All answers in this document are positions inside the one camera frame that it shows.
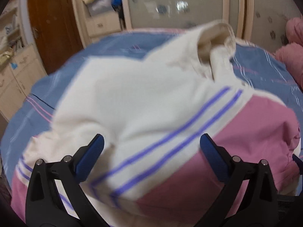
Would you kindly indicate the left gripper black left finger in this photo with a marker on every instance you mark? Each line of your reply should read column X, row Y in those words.
column 55, row 197

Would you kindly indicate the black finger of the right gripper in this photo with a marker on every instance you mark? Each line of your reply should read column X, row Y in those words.
column 297, row 160

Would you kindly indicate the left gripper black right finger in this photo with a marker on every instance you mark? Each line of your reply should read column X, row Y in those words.
column 249, row 196

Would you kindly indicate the white pink hooded jacket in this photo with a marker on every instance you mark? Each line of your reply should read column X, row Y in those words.
column 149, row 169

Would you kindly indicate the blue striped bed sheet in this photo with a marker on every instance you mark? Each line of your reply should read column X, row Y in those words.
column 254, row 65

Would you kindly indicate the pink pillow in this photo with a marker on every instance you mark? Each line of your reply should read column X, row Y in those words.
column 291, row 55

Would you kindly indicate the beige drawer cabinet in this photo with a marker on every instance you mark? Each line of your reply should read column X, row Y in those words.
column 21, row 66

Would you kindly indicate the beige wardrobe with glass doors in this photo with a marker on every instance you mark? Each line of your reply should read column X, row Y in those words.
column 262, row 22

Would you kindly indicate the brown wooden door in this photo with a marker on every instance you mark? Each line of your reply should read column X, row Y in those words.
column 55, row 31

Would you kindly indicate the clear plastic storage box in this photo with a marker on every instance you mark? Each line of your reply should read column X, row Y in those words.
column 100, row 6

